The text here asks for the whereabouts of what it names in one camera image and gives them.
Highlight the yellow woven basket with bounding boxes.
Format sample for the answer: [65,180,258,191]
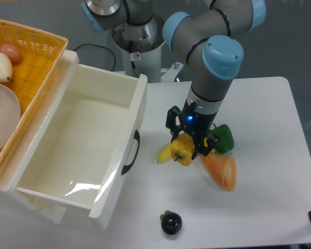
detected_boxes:
[0,19,68,170]

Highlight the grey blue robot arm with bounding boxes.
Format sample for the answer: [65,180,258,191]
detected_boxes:
[81,1,266,158]

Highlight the yellow bell pepper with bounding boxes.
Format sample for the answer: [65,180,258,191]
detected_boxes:
[170,133,195,166]

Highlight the white plate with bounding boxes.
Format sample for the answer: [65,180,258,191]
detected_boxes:
[0,84,21,149]

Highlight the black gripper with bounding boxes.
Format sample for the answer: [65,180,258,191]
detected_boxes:
[165,102,220,160]

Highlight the yellow banana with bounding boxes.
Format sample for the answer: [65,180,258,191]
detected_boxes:
[157,143,216,163]

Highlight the orange bread wedge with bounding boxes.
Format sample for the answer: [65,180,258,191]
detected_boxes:
[200,153,237,191]

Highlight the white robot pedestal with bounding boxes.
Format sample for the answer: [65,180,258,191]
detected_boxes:
[111,15,182,84]

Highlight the pink peach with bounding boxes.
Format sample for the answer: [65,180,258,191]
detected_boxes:
[0,44,22,63]

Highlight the black cable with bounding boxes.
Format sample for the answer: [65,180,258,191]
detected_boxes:
[73,43,116,71]

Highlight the green bell pepper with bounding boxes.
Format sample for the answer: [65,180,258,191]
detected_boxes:
[210,124,234,154]

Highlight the white drawer cabinet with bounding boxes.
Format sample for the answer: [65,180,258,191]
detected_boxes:
[0,49,80,225]

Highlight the open white upper drawer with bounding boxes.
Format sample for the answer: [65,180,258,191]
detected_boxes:
[15,63,148,230]

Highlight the dark purple mangosteen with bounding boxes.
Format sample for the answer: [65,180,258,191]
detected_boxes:
[160,211,182,235]

